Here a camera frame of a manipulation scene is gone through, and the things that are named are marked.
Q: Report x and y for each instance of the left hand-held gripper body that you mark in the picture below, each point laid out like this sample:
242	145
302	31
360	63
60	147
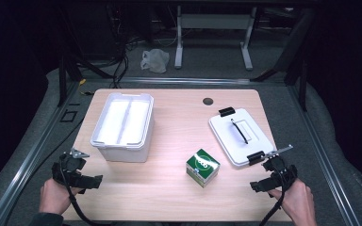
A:
70	166

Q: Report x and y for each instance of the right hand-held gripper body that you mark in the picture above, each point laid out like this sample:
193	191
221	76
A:
278	164

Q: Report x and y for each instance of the white plastic storage box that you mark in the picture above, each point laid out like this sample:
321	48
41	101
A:
122	155

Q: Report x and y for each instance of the green and white carton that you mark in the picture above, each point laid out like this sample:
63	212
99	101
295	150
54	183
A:
202	166

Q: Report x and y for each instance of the person's left hand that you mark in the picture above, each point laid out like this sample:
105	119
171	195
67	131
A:
55	196

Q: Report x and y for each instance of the person's right hand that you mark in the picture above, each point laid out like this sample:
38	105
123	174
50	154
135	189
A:
297	204

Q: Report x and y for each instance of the black stand legs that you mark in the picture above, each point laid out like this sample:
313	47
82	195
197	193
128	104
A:
63	81

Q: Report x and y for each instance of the black slanted stand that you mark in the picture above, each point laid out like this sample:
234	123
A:
295	40

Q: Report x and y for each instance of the crumpled clear plastic bag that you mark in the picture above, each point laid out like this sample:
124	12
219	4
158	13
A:
155	59

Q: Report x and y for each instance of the long metal floor rail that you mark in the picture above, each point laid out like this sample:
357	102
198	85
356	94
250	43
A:
323	157
22	169

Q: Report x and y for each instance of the short metal floor rail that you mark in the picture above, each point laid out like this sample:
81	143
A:
185	80

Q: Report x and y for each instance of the white metal desk frame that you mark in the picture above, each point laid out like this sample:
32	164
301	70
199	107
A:
213	22

